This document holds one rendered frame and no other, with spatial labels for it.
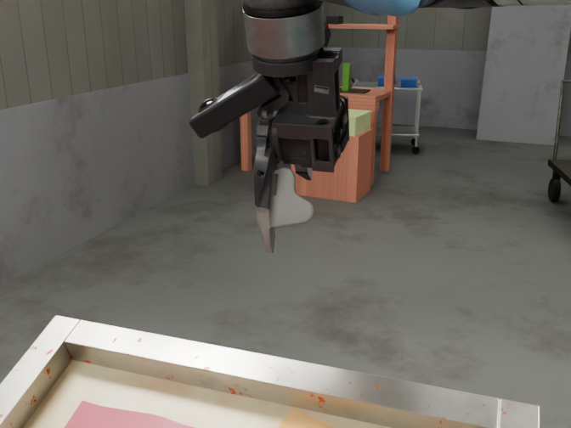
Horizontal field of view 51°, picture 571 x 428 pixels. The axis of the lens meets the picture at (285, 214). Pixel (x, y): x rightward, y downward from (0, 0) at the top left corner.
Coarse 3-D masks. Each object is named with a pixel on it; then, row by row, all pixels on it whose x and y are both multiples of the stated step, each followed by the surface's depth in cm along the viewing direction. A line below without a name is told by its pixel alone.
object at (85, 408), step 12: (84, 408) 70; (96, 408) 70; (108, 408) 70; (72, 420) 69; (84, 420) 69; (96, 420) 69; (108, 420) 69; (120, 420) 68; (132, 420) 68; (144, 420) 68; (156, 420) 68; (168, 420) 68
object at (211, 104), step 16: (256, 80) 59; (272, 80) 59; (224, 96) 63; (240, 96) 60; (256, 96) 60; (272, 96) 59; (208, 112) 63; (224, 112) 62; (240, 112) 62; (192, 128) 65; (208, 128) 64; (224, 128) 66
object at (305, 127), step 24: (336, 48) 59; (264, 72) 57; (288, 72) 56; (312, 72) 57; (336, 72) 58; (288, 96) 60; (312, 96) 59; (336, 96) 60; (264, 120) 61; (288, 120) 60; (312, 120) 60; (336, 120) 60; (288, 144) 62; (312, 144) 60; (336, 144) 62; (312, 168) 62
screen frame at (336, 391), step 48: (48, 336) 75; (96, 336) 74; (144, 336) 74; (0, 384) 70; (48, 384) 73; (192, 384) 71; (240, 384) 68; (288, 384) 66; (336, 384) 65; (384, 384) 64
